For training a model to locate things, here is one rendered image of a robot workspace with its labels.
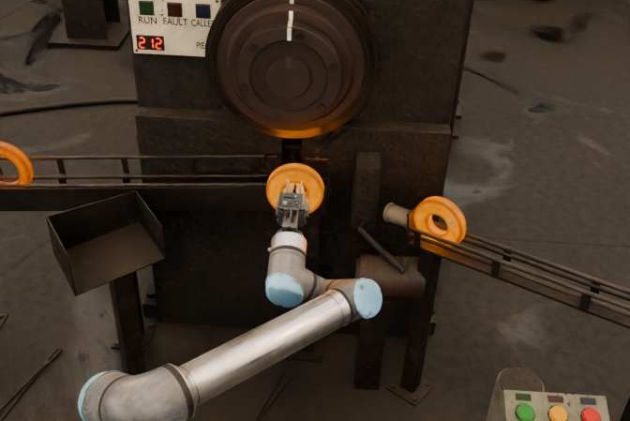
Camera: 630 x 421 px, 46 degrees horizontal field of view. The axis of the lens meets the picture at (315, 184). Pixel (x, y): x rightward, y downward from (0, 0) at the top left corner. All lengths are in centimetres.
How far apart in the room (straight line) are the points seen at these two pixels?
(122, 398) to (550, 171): 281
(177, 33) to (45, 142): 190
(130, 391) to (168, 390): 7
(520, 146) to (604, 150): 44
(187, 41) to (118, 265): 67
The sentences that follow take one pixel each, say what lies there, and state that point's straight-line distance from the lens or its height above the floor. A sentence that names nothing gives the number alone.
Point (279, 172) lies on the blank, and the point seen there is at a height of 89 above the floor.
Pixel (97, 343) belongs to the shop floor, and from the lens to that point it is 279.
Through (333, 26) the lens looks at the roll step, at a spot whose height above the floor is 124.
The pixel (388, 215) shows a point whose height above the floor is 67.
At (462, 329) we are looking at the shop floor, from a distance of 285.
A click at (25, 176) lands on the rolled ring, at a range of 245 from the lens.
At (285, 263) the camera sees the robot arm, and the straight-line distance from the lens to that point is 177.
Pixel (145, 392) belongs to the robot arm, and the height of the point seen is 87.
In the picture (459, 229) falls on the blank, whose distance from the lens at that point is 209.
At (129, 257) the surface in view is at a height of 60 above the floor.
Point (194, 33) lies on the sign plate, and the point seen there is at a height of 113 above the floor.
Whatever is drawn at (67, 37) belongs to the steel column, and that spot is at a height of 3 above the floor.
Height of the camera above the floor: 197
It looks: 34 degrees down
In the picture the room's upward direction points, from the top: 2 degrees clockwise
